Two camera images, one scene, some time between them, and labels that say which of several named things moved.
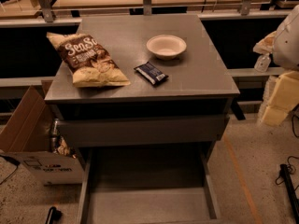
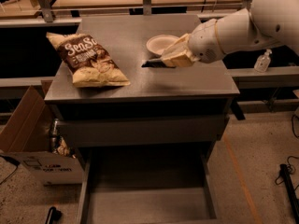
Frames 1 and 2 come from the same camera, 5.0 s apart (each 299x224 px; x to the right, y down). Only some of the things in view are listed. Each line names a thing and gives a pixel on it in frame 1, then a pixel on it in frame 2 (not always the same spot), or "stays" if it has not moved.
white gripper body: (288, 44) -> (204, 42)
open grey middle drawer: (148, 185) stays
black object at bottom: (53, 217) stays
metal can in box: (54, 139) stays
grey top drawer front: (105, 132) stays
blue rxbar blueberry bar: (151, 73) -> (156, 63)
